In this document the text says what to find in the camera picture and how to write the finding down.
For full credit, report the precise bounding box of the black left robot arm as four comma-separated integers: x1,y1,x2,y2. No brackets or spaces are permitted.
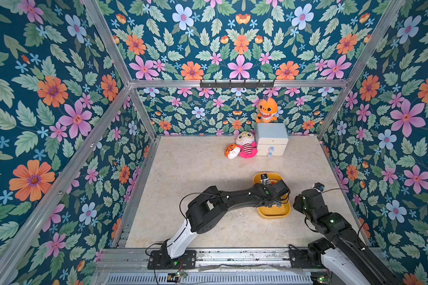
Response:
160,180,290,260

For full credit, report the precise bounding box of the yellow plastic storage tray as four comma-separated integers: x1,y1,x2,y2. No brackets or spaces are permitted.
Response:
253,172,292,219

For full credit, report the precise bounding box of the pink striped owl plush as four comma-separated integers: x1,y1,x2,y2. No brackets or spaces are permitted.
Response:
235,131,258,159

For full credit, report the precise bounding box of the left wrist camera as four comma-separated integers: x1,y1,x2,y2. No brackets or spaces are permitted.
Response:
260,173,272,185

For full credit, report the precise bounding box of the white mini drawer cabinet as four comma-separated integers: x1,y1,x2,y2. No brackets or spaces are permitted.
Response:
255,122,289,157

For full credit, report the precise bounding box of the small orange tiger plush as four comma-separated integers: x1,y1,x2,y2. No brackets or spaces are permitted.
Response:
225,144,241,159

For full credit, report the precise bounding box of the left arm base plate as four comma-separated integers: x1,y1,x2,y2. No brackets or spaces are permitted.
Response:
147,249,197,270

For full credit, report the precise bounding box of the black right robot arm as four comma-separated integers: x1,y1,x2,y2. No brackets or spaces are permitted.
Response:
293,188,401,285

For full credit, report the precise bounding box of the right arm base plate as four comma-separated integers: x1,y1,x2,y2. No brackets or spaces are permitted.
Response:
288,244,324,269

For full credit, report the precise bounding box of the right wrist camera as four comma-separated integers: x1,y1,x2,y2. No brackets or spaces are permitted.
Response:
313,182,325,192

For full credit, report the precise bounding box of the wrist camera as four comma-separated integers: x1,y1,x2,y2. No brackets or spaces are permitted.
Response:
260,173,272,185
313,182,325,192

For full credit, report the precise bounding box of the white ventilation grille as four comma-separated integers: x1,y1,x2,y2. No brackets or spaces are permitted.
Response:
105,272,313,285

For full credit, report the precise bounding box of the black hook rail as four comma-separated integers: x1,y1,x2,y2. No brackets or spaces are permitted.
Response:
199,80,275,89

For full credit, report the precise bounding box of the orange shark plush toy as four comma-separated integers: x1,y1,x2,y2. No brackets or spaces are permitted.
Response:
256,97,278,124

